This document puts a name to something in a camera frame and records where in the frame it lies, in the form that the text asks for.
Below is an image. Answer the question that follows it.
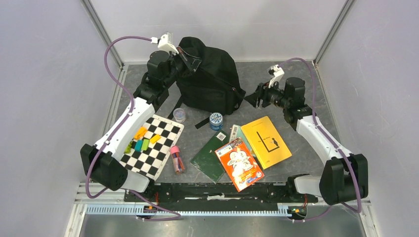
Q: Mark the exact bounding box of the orange comic book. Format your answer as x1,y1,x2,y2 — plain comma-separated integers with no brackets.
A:
215,138,264,192

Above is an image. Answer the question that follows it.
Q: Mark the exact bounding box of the checkered chess board mat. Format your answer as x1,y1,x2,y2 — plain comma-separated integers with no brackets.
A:
120,115,184,181

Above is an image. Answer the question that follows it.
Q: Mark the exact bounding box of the clear jar of paperclips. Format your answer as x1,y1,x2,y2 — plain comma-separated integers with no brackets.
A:
172,108,186,123

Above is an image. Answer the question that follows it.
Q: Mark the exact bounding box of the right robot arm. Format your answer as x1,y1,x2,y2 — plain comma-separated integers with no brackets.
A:
245,77,368,205

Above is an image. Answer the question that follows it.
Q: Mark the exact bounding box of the pink capped pencil tube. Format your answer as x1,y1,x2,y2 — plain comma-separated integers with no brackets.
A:
170,146,185,174

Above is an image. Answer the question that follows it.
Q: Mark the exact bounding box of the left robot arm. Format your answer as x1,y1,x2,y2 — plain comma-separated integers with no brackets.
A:
80,47,202,201

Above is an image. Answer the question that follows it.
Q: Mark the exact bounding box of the blue lidded round tub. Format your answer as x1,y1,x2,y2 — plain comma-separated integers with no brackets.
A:
209,112,223,131

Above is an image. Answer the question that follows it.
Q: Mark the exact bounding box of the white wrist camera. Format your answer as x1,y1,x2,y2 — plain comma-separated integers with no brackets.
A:
151,32,179,55
268,64,285,88

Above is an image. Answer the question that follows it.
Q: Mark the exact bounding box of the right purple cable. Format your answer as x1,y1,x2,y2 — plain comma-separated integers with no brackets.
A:
279,58,362,223

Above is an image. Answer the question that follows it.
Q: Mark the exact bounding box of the yellow hardcover book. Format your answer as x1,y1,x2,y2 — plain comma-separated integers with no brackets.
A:
241,116,292,169

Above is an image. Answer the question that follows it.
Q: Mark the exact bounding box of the black student backpack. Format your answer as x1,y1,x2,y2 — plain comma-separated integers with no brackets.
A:
174,37,246,116

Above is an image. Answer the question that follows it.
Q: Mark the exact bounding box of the green toy block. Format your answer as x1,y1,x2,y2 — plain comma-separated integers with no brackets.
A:
141,139,150,151

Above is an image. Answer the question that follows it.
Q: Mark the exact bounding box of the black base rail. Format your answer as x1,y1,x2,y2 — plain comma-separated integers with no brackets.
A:
141,182,318,211

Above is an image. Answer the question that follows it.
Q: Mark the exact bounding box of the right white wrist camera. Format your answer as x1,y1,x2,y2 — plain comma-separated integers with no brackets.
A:
268,64,285,88

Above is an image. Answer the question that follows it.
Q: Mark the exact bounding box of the teal book with barcode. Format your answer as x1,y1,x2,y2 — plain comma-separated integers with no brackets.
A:
229,124,252,152

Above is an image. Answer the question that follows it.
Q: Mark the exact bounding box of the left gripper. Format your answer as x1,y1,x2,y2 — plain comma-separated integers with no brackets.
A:
164,46,202,88

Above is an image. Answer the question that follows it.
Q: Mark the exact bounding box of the green notebook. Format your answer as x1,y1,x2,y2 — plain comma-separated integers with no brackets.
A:
190,130,229,183

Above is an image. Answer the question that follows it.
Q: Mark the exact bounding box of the orange toy block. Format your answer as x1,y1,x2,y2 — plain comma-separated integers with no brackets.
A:
133,127,148,140

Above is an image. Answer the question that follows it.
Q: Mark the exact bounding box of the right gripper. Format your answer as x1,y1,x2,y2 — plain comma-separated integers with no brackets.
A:
244,78,290,110

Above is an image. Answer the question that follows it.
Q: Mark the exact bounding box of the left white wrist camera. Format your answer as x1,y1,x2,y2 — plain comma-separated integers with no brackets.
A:
151,32,179,55

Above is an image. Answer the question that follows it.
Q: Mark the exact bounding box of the teal toy block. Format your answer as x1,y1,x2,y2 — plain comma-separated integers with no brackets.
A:
134,140,143,152

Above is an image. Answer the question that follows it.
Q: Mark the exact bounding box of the yellow toy block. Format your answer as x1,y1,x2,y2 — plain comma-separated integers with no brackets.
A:
149,134,161,144

